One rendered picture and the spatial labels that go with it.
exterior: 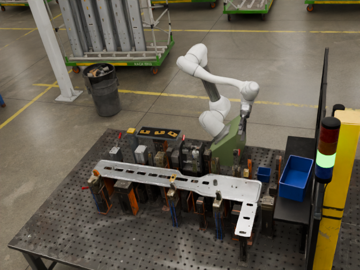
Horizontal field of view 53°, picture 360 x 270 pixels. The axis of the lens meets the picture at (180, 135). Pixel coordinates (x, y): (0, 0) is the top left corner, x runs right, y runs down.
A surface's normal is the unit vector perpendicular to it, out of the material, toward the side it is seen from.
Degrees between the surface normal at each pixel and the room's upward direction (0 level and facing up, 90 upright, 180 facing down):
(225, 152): 90
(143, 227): 0
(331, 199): 89
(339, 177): 93
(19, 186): 0
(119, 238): 0
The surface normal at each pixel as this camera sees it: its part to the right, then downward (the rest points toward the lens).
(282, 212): -0.13, -0.80
